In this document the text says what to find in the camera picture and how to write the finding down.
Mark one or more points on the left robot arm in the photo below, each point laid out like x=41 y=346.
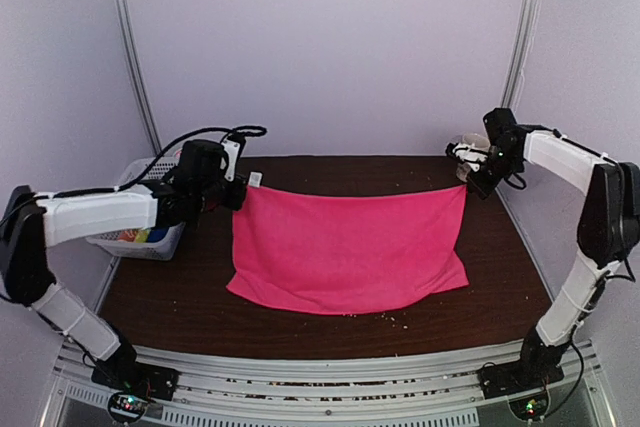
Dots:
x=36 y=223

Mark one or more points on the aluminium post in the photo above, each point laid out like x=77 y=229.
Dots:
x=523 y=41
x=136 y=76

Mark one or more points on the beige printed mug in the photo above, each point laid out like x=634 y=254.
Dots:
x=462 y=172

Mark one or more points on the blue rolled towel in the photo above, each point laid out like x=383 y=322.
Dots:
x=156 y=235

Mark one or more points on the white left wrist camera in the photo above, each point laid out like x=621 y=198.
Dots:
x=233 y=146

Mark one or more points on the left aluminium post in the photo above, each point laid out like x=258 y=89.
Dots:
x=136 y=76

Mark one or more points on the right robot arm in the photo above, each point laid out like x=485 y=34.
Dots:
x=606 y=233

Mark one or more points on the orange bunny towel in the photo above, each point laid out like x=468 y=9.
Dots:
x=128 y=235

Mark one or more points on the right aluminium post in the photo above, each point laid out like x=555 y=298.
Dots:
x=523 y=41

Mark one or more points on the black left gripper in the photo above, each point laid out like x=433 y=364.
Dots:
x=235 y=199

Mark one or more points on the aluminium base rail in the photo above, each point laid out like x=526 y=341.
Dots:
x=440 y=389

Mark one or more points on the pink towel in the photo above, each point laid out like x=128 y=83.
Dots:
x=330 y=256

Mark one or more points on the white plastic basket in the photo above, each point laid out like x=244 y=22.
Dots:
x=149 y=244

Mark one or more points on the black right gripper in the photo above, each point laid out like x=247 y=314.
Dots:
x=482 y=186

